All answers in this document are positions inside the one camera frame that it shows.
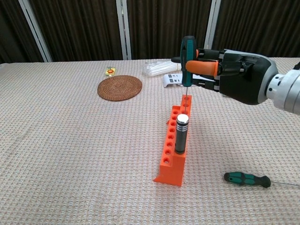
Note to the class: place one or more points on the round woven rattan coaster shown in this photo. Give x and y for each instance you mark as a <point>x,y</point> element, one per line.
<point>119,87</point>

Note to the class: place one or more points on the bundle of clear plastic tubes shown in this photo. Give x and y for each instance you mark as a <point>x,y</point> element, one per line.
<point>159,68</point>

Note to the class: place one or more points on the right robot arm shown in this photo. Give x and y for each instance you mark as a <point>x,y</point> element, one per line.
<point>288,91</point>

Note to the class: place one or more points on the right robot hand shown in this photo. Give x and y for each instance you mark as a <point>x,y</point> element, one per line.
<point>239,79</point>

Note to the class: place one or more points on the white folding laptop stand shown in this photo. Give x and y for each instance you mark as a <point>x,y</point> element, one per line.
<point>171,80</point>

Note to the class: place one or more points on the orange tool holder block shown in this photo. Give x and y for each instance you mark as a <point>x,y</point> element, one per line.
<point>171,171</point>

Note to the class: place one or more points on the beige woven tablecloth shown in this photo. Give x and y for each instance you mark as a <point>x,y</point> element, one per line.
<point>70,152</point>

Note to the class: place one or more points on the black metal precision screwdriver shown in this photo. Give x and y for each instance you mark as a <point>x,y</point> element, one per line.
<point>181,138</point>

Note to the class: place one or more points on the small yellow snack packet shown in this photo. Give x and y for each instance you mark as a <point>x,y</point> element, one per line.
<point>110,71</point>

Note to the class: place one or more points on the white partition frame post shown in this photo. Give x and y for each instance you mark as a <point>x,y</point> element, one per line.
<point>35,30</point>
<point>123,30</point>
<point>212,23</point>

